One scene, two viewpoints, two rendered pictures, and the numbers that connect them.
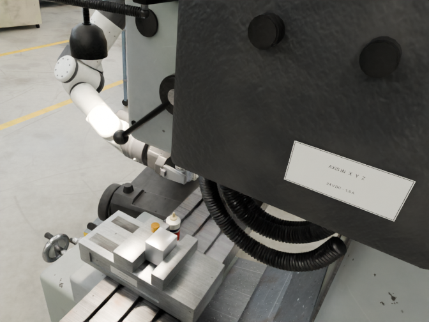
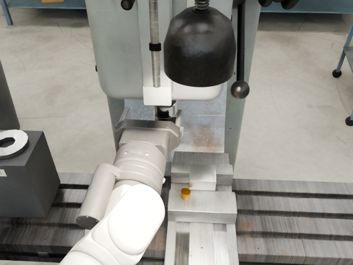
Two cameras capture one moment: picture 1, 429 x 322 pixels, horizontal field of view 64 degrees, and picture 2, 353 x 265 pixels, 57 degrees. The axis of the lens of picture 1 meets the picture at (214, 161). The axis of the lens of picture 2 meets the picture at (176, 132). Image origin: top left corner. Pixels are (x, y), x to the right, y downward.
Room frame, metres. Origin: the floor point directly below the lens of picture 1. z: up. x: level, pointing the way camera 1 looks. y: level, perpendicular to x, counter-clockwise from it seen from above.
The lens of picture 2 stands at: (0.82, 0.56, 1.62)
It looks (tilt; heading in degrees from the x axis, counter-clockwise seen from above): 40 degrees down; 248
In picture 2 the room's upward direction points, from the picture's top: straight up
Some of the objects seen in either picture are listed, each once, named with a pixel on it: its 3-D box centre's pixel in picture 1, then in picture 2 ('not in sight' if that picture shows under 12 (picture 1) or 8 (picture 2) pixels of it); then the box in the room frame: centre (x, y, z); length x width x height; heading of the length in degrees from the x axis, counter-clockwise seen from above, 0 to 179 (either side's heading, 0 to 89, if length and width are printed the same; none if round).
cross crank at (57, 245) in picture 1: (62, 252); not in sight; (0.86, 0.52, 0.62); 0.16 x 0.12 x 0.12; 66
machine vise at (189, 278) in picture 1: (150, 257); (200, 206); (0.59, 0.13, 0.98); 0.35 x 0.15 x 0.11; 65
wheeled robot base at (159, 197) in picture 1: (181, 177); not in sight; (1.47, 0.16, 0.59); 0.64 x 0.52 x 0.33; 165
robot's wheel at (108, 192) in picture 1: (113, 202); not in sight; (1.30, 0.48, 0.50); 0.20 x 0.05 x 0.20; 165
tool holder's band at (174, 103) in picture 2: not in sight; (165, 102); (0.65, 0.07, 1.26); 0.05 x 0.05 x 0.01
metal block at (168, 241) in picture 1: (161, 247); (201, 181); (0.57, 0.10, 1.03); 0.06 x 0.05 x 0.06; 155
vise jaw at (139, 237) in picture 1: (142, 243); (201, 206); (0.60, 0.15, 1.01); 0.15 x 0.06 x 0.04; 155
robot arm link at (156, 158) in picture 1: (159, 153); (143, 154); (0.72, 0.14, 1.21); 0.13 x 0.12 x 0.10; 152
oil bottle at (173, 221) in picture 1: (172, 227); not in sight; (0.70, 0.09, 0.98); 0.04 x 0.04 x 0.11
